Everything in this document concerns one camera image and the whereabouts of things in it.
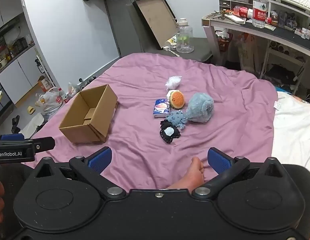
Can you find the pink bed sheet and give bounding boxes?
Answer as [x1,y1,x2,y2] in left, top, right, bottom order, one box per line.
[22,52,279,190]

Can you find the clear water bottle red label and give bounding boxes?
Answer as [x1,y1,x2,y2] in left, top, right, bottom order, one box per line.
[252,0,268,29]

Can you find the brown cardboard box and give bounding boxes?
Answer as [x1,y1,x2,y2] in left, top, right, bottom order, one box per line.
[59,84,118,145]

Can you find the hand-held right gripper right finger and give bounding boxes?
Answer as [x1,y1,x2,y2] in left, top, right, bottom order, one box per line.
[192,147,285,200]

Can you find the pale hanging plastic bag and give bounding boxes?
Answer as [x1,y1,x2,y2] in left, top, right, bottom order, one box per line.
[236,34,262,72]

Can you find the large clear water jug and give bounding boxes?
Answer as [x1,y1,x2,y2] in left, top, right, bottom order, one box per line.
[175,18,195,53]

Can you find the black slippers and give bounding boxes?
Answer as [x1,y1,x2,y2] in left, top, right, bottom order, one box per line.
[11,115,21,133]

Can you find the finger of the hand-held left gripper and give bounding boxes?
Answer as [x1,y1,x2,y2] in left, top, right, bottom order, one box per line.
[32,137,56,153]
[0,133,25,141]

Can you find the burger plush toy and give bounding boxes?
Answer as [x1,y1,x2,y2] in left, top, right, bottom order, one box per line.
[167,89,186,110]

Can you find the grey bench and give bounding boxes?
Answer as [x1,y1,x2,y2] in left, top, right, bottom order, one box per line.
[155,37,213,63]

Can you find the sneakers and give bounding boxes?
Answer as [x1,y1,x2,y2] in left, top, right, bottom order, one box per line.
[79,75,97,84]

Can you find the person's bare foot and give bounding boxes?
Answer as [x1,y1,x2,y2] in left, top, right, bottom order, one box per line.
[166,157,205,190]

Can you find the clear plastic bag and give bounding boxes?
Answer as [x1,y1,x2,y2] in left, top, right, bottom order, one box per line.
[67,82,82,98]

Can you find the orange cardboard box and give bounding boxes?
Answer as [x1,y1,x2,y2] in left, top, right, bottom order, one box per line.
[37,76,53,93]

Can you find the grey desk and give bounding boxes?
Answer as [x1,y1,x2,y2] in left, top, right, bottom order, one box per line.
[201,12,310,80]

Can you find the white blanket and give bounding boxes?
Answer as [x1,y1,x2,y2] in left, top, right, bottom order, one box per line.
[271,91,310,175]

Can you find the red soda bottle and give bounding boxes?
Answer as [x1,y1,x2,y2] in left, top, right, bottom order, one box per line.
[234,5,253,19]

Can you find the black framed brown board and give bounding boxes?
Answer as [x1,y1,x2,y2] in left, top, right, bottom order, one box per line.
[132,0,178,50]

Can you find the white plastic bag of stuffing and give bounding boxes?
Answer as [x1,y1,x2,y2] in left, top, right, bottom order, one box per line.
[165,76,182,91]

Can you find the grey door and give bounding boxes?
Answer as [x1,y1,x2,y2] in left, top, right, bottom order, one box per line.
[104,0,170,58]

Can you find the fluffy blue plush toy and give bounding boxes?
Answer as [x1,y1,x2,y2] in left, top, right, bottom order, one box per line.
[186,92,215,123]

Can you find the blue octopus plush toy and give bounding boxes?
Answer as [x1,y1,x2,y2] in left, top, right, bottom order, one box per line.
[166,110,188,130]

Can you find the white cloth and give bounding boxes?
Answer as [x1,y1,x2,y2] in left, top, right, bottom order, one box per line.
[20,112,49,139]

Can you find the white kitchen cabinet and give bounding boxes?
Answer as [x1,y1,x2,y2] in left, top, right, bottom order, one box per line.
[0,12,47,108]

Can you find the blue tissue packet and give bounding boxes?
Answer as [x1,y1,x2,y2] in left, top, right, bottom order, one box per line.
[153,99,171,118]

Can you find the white shopping bag red print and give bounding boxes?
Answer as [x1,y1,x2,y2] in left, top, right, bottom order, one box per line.
[35,87,64,115]

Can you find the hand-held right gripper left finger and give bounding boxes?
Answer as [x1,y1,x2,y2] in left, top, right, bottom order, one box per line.
[32,147,126,200]

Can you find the black plush toy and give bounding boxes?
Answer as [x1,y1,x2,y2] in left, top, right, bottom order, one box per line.
[159,119,182,144]

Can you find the red basket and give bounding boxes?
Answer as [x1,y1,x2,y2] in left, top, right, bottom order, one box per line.
[216,31,232,53]

